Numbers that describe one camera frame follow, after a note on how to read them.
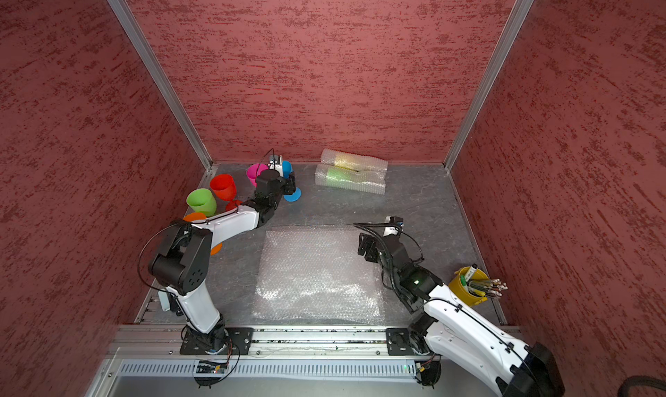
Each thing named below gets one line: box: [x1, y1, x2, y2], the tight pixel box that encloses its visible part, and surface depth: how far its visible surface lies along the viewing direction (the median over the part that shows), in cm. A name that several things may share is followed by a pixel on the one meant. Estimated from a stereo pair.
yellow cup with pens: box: [449, 263, 509, 306], surface depth 77 cm
